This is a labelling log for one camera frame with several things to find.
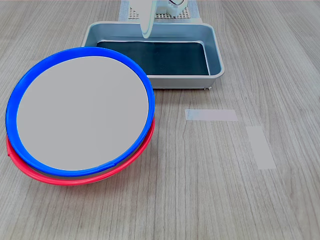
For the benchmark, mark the pale tape strip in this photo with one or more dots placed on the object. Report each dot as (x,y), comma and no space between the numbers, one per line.
(212,115)
(261,147)

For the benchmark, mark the white plate with red rim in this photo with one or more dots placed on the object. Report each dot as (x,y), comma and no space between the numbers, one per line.
(75,181)

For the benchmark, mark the white plate with blue rim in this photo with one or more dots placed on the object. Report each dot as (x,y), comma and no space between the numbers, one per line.
(82,112)

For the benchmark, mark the pale perforated base plate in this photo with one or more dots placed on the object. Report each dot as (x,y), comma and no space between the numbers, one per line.
(133,13)

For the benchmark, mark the steel tray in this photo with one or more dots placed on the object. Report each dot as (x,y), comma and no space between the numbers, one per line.
(217,62)

